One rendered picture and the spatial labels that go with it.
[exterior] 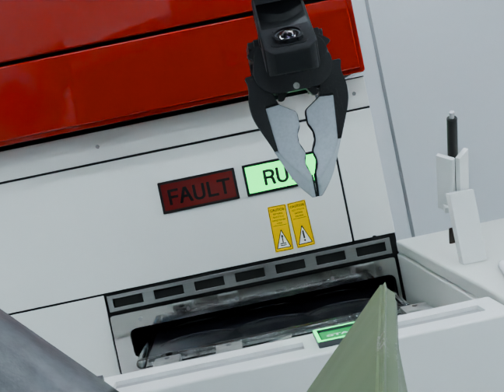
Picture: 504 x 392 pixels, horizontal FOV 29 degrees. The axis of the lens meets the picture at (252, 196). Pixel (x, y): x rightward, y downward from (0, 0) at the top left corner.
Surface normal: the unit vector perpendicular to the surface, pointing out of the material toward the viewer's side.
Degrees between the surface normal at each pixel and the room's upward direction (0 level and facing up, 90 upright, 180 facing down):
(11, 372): 53
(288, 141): 90
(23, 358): 48
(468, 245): 90
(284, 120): 90
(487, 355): 90
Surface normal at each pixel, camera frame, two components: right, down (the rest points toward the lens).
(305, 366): 0.03, 0.05
